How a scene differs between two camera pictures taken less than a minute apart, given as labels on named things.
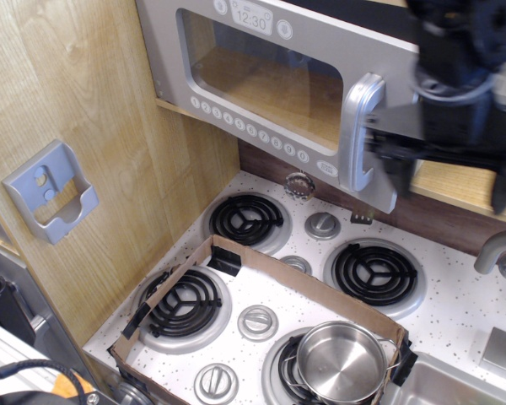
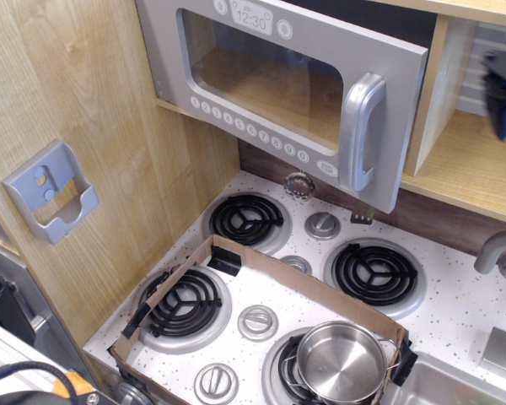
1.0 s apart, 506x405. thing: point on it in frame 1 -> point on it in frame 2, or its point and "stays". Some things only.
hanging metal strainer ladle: (299, 186) stays
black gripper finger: (400, 170) -> (503, 78)
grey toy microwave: (288, 83) stays
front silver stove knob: (216, 384) stays
